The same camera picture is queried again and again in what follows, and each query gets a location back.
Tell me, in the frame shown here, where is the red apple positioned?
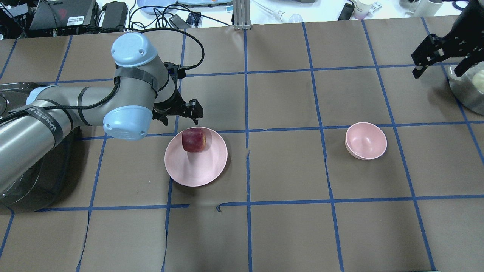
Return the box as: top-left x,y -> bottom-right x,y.
181,127 -> 209,153

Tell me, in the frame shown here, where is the light bulb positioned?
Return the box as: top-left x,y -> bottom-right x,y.
250,0 -> 304,23

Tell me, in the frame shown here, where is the pink bowl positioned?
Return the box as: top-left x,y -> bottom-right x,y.
344,122 -> 388,160

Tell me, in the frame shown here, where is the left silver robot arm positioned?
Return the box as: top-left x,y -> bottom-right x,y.
1,31 -> 205,192

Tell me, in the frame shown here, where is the steel steamer pot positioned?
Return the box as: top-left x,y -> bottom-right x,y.
447,62 -> 484,115

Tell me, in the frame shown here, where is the light blue plate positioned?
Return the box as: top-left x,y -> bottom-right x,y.
137,0 -> 177,15

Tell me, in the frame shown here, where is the black laptop computer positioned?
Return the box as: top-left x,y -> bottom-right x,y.
29,0 -> 100,31

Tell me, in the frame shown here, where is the white steamed bun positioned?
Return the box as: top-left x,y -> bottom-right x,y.
472,70 -> 484,94

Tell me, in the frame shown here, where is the black power adapter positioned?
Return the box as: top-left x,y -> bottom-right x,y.
100,1 -> 128,29

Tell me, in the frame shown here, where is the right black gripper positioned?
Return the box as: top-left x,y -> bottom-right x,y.
411,0 -> 484,79

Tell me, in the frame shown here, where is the aluminium frame post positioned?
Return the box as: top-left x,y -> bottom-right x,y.
232,0 -> 252,30

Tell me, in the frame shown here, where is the pink plate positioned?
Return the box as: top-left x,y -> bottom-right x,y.
164,127 -> 228,187

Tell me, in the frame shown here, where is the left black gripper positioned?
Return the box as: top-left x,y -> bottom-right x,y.
153,97 -> 203,126

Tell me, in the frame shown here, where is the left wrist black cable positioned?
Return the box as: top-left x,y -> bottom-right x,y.
125,26 -> 205,70

